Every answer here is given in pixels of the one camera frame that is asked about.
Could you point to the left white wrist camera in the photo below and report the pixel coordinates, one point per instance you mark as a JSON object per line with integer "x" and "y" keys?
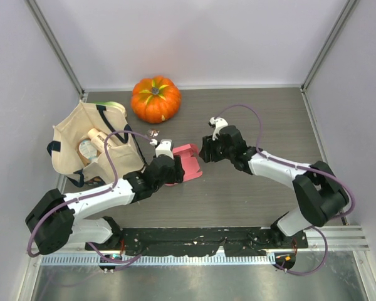
{"x": 164, "y": 148}

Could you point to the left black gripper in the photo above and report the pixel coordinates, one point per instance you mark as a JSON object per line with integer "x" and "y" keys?
{"x": 177, "y": 171}

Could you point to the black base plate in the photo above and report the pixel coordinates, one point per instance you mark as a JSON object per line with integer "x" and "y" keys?
{"x": 200, "y": 242}

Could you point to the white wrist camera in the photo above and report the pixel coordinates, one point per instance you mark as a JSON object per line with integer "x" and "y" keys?
{"x": 217, "y": 123}
{"x": 164, "y": 148}

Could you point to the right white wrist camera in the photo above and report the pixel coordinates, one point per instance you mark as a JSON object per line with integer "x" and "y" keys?
{"x": 217, "y": 123}

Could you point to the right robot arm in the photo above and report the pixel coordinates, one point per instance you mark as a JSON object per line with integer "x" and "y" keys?
{"x": 319, "y": 196}

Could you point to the green white item behind bag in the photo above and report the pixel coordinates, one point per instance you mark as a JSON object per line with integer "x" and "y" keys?
{"x": 117, "y": 105}

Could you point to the orange pumpkin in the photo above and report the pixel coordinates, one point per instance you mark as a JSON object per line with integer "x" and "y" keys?
{"x": 155, "y": 100}

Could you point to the small clear plastic wrapper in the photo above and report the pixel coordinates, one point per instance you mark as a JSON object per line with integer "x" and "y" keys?
{"x": 152, "y": 133}

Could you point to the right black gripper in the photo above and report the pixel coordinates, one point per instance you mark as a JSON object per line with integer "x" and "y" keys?
{"x": 208, "y": 147}

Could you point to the beige canvas tote bag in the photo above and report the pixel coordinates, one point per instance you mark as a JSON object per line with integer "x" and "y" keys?
{"x": 124, "y": 158}

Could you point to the round labelled tub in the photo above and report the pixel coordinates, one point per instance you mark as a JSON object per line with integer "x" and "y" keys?
{"x": 87, "y": 152}

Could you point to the cream lotion bottle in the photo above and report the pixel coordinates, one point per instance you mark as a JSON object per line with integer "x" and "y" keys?
{"x": 97, "y": 138}

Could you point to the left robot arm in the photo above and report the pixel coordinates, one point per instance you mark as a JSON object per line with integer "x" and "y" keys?
{"x": 52, "y": 222}

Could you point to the pink paper box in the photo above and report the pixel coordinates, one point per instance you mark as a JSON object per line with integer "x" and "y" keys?
{"x": 188, "y": 154}

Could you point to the white slotted cable duct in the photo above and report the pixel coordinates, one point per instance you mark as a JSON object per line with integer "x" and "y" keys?
{"x": 73, "y": 259}

